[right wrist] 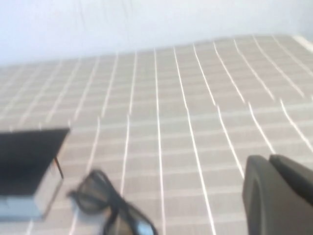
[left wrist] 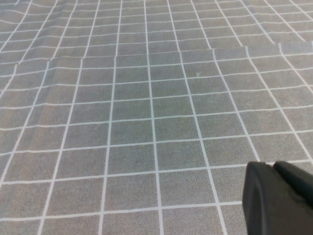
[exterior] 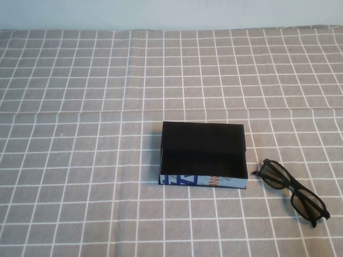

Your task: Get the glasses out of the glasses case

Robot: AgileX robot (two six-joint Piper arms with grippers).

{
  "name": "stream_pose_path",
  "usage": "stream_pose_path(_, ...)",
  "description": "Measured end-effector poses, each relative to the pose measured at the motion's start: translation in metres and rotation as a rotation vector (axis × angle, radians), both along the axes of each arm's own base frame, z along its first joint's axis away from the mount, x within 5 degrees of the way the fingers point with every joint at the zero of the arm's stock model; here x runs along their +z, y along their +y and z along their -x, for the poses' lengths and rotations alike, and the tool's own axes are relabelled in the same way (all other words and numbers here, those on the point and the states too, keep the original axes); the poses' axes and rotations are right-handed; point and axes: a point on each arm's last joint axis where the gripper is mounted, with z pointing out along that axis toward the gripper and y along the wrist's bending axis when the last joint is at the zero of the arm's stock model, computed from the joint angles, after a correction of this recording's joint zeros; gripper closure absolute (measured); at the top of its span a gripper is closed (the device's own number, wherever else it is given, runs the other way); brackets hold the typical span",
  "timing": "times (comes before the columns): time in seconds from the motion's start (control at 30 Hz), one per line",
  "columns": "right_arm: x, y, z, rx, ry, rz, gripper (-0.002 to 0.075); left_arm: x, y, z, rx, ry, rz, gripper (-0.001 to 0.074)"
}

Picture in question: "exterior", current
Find black framed glasses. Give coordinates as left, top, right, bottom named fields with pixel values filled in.
left=251, top=158, right=331, bottom=229

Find black printed glasses case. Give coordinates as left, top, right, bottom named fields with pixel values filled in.
left=158, top=120, right=249, bottom=190

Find grey white-checked tablecloth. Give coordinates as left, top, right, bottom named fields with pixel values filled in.
left=0, top=24, right=343, bottom=257

